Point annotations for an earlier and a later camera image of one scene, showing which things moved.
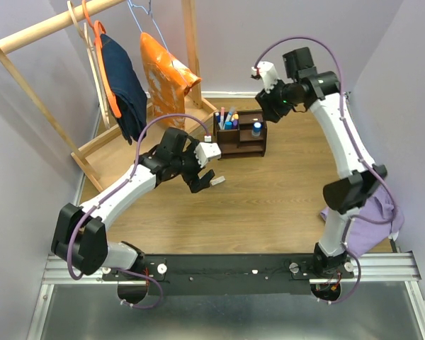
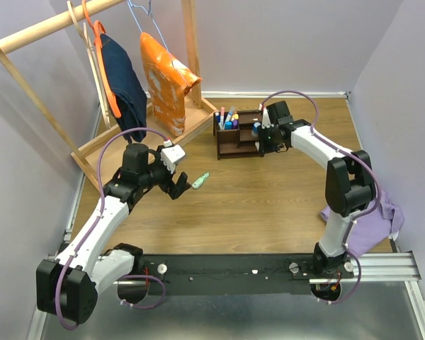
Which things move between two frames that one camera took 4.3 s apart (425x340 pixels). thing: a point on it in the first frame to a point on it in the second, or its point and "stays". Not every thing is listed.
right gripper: (265, 100) to (263, 146)
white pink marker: (222, 113) stays
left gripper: (191, 180) to (169, 186)
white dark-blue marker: (217, 116) stays
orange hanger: (99, 29) stays
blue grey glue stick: (256, 129) stays
